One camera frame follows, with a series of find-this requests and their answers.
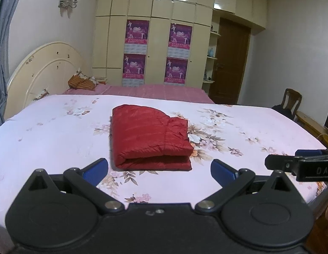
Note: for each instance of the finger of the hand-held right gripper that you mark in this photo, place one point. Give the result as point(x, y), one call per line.
point(279, 162)
point(309, 153)

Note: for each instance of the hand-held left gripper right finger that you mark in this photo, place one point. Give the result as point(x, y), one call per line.
point(222, 171)

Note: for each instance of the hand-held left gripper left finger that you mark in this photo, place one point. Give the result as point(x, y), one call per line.
point(96, 170)

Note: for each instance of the red padded jacket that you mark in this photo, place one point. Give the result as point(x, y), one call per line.
point(142, 135)

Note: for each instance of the wooden bench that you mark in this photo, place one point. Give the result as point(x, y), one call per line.
point(312, 124)

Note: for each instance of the white floral blanket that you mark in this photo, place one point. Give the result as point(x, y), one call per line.
point(60, 137)

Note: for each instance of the wooden chair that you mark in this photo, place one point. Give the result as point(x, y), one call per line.
point(293, 99)

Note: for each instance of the orange striped pillow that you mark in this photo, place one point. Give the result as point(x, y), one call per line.
point(83, 82)

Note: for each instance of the patterned cloth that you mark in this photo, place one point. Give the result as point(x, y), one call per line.
point(41, 94)

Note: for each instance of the pink bed sheet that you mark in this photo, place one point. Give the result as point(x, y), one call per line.
point(158, 91)

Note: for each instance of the brown wooden door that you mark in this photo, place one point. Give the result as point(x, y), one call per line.
point(230, 63)

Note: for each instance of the cream corner shelf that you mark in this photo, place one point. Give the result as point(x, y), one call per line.
point(210, 58)

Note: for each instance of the cream bed headboard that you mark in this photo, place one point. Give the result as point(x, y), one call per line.
point(47, 66)

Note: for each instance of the small blue ornament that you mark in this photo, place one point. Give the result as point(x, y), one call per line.
point(211, 51)

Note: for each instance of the grey curtain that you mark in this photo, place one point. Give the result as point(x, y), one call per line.
point(2, 45)

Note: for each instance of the cream wardrobe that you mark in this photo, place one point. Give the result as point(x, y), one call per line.
point(161, 5)

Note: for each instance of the purple wall poster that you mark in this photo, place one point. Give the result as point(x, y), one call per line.
point(180, 35)
point(137, 31)
point(134, 66)
point(176, 68)

